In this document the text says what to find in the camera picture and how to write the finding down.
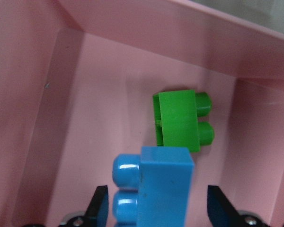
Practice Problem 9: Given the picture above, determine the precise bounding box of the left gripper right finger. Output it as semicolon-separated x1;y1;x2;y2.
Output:
207;185;267;227

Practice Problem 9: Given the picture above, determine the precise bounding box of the green toy block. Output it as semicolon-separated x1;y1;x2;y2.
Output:
152;89;215;152

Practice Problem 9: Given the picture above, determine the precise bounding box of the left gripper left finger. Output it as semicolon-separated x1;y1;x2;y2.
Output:
59;185;108;227

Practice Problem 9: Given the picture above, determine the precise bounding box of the blue toy block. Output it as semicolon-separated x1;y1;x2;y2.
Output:
112;147;195;227

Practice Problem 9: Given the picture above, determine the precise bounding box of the pink plastic box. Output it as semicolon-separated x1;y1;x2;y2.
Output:
0;0;284;227

